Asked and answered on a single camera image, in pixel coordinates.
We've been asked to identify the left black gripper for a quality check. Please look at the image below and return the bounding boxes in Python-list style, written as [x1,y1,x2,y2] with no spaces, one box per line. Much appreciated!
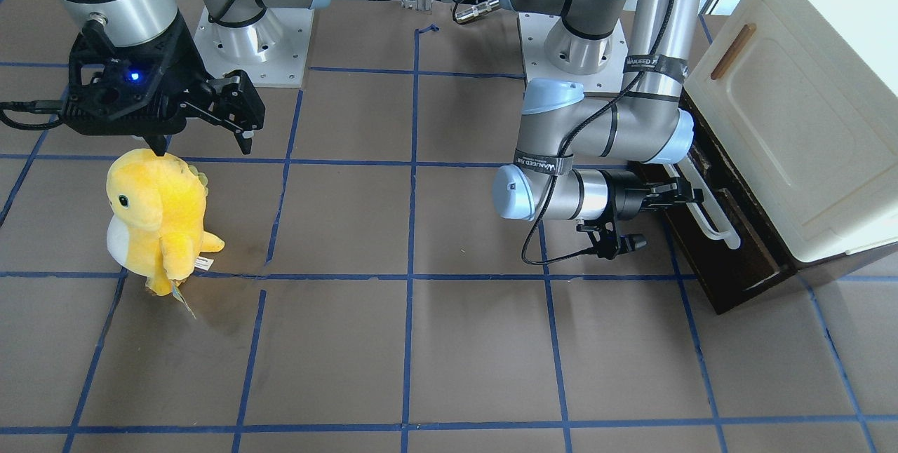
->
[606,171,704,221]

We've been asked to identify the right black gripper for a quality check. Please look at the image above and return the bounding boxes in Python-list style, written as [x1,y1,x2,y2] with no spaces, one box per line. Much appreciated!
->
[67,14,266,156]

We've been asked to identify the dark brown drawer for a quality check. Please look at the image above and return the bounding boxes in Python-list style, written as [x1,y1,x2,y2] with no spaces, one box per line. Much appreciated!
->
[635,111,898,316]

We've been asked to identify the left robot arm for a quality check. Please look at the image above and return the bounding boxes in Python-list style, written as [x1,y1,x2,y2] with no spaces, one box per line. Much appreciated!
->
[492,0,700,221]

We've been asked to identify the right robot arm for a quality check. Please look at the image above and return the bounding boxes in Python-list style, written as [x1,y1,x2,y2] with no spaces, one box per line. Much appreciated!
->
[17,0,330,156]

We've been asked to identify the white drawer cabinet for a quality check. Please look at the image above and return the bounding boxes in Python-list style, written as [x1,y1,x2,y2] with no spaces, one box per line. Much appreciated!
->
[685,0,897,262]

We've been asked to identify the yellow plush dinosaur toy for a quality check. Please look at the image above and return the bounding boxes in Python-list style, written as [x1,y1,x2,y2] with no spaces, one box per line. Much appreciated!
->
[105,149,225,305]

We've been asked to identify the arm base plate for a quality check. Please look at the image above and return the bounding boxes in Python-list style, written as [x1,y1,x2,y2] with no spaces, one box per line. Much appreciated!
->
[194,8,315,88]
[518,13,628,96]

